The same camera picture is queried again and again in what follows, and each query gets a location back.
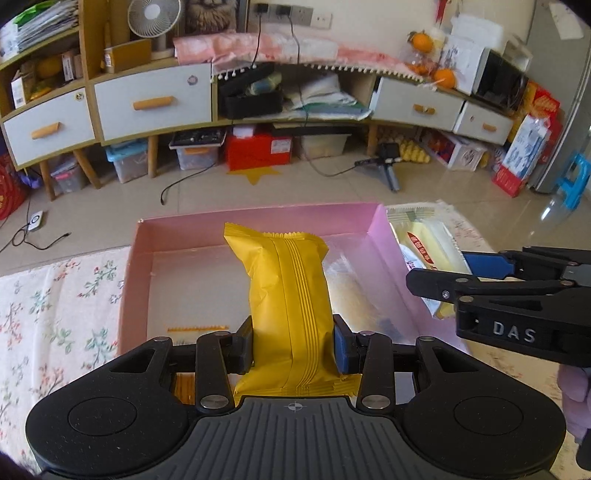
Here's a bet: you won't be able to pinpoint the black power cable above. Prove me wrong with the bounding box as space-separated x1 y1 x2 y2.
288 11 370 178

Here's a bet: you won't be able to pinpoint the white desk fan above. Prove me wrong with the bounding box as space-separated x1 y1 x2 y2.
127 0 182 59

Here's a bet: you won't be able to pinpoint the wall power outlets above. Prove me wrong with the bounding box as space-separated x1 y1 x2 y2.
249 2 333 29

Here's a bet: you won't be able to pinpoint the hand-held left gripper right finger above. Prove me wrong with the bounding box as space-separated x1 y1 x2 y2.
332 315 486 412

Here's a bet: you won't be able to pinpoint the black floor cable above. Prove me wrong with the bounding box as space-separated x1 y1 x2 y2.
159 120 234 207

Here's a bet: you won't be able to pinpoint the cat picture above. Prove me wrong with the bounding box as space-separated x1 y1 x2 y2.
185 0 249 36

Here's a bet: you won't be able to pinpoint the black storage box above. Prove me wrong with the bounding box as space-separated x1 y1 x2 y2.
217 62 285 121

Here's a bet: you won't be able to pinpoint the yellow egg carton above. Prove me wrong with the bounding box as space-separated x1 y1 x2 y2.
398 140 433 165

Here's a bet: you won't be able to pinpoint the white printed box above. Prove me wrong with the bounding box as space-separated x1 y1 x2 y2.
436 33 486 96

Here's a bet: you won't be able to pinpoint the silver refrigerator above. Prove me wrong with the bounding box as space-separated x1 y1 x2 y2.
525 0 591 195

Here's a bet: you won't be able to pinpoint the brown cardboard box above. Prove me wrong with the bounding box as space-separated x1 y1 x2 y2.
103 38 154 75

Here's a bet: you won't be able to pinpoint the plastic bin blue lid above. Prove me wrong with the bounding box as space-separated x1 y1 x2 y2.
105 140 151 184

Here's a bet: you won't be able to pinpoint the red storage box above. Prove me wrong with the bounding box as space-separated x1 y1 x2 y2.
225 130 293 172

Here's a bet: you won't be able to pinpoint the white drawer wooden handle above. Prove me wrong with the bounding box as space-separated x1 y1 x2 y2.
454 102 514 147
1 87 96 168
93 61 214 142
370 76 465 133

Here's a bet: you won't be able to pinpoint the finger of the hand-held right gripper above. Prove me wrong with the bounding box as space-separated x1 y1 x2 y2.
406 269 576 304
462 246 591 281

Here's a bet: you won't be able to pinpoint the person's right hand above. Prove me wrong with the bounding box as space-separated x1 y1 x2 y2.
557 364 591 443

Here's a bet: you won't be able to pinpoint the blue plastic stool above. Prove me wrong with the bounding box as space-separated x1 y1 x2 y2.
555 151 591 209

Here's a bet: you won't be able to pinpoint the plastic bin black lid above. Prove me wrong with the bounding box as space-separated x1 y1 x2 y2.
168 128 228 171

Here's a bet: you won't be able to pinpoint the pale yellow red-label snack packet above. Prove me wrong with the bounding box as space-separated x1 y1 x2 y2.
398 218 472 274

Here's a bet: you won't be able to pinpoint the black microwave oven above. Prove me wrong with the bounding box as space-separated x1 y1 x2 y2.
472 47 530 112

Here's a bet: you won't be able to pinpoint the white device with cable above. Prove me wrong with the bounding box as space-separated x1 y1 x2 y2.
0 209 73 254

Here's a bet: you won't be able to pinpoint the red cartons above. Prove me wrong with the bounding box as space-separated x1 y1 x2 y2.
521 80 563 141

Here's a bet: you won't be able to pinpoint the white foam box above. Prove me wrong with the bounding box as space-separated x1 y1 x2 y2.
501 38 535 73

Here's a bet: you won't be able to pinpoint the pile of papers and bags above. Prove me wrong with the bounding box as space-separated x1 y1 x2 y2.
281 73 373 124

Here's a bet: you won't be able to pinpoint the red flat box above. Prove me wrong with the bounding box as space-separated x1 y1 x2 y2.
491 163 528 198

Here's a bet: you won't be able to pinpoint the blue white carton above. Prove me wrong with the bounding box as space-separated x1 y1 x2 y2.
500 113 553 182

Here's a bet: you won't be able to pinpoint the yellow star floor sticker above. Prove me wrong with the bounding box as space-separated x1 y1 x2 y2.
225 165 283 186

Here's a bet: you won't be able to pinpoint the red snack bag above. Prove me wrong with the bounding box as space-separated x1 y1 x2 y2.
0 151 29 221

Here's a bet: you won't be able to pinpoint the group of small shelf boxes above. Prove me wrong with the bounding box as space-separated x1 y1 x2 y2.
9 50 85 110

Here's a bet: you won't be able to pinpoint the grey tripod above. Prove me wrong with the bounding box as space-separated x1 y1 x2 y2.
353 142 403 193

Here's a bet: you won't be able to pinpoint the white box red print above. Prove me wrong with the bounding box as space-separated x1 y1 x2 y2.
421 130 491 172

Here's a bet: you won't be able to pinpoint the plain yellow snack packet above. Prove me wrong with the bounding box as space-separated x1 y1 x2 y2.
223 222 362 398

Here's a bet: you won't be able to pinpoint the clear wrapped snack packet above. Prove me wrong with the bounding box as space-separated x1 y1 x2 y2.
323 240 399 344

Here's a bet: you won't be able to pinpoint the pink fringed cloth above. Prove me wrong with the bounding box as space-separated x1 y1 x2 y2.
172 31 445 85

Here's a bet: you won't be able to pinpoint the plain white box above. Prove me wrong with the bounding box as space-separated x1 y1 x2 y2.
449 13 505 52

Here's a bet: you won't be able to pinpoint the small clear plastic bin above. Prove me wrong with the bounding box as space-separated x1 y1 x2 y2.
48 154 89 195

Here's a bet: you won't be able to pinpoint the wooden cabinet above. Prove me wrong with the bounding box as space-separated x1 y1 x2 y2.
0 0 515 201

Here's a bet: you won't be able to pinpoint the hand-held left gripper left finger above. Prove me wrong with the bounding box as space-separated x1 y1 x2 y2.
99 315 256 415

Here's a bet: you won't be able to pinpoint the stack of papers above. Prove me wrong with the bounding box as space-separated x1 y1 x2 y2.
0 0 80 60

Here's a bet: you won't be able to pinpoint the pink cardboard box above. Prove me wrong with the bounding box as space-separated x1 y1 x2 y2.
117 202 444 370

